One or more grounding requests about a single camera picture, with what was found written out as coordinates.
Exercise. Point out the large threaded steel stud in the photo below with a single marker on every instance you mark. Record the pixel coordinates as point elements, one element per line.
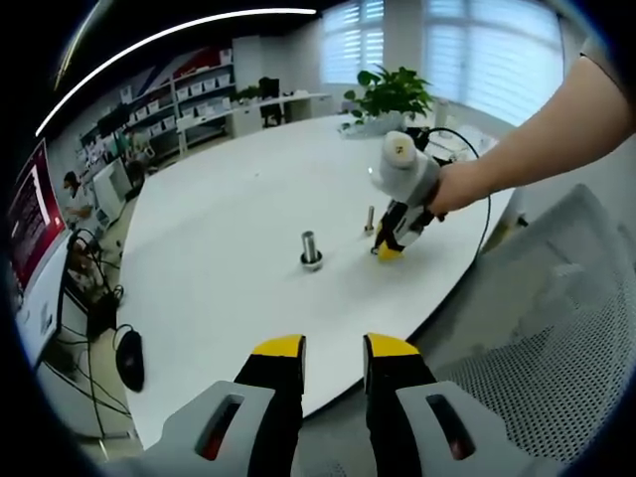
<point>309,243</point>

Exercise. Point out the curved ceiling light strip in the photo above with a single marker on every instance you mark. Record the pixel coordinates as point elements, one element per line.
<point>164,35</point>

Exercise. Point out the white cabinet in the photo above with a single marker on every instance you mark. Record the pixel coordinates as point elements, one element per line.
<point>111,186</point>

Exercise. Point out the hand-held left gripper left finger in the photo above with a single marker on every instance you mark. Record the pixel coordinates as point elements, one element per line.
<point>223,427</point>

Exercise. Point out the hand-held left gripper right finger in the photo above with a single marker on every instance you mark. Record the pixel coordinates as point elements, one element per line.
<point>427,427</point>

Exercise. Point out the monitor with red screen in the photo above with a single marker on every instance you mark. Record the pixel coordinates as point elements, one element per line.
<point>35,213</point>

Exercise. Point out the grey mesh office chair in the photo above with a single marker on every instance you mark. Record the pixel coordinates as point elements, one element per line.
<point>546,308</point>

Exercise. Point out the window with blinds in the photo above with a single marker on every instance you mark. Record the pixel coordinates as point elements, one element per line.
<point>487,59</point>

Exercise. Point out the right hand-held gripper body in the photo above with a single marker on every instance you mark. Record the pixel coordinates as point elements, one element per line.
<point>407,174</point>

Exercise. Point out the white side desk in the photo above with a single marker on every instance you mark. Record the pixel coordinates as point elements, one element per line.
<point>54,392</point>

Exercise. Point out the person's right hand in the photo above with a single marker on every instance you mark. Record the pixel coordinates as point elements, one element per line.
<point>459,189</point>

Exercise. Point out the white storage shelf with bins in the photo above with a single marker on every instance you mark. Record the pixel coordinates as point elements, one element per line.
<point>184,99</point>

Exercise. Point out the brown chair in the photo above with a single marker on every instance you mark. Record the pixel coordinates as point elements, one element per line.
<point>82,268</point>

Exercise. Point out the green potted plant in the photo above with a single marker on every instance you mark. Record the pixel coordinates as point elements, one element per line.
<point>392,94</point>

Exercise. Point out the black office chair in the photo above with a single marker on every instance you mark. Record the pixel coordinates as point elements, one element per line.
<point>269,89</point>

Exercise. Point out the small threaded steel stud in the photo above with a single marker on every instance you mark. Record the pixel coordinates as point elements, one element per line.
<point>369,216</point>

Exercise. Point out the small green plant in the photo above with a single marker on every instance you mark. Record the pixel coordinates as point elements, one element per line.
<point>248,93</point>

